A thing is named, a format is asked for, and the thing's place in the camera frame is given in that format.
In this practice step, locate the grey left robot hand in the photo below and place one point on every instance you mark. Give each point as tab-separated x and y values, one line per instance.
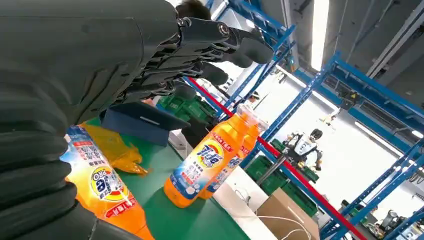
82	49

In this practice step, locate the orange detergent bottle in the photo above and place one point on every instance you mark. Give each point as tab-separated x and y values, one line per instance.
198	165
106	192
251	136

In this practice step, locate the dark blue box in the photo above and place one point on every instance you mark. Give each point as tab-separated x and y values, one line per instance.
139	129

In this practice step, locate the yellow plastic sheet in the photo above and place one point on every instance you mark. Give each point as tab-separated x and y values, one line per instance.
109	145

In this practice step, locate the green plastic crate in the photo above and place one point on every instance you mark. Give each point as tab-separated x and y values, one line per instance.
185	107
265	175
309	174
298	198

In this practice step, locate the left arm ribbed grey sleeve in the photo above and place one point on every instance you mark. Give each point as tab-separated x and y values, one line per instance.
30	159

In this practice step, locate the person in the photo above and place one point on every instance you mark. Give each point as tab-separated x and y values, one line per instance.
254	96

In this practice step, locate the blue steel shelving rack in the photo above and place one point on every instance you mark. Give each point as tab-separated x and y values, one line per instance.
298	99
268	21

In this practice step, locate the green table mat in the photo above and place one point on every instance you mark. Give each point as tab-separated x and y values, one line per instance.
185	225

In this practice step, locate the ceiling light strip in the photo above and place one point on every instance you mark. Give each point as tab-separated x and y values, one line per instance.
319	33

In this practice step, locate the white and black humanoid robot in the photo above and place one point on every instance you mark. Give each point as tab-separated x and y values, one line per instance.
303	147

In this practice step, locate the brown cardboard box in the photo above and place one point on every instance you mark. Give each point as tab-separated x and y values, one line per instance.
278	212

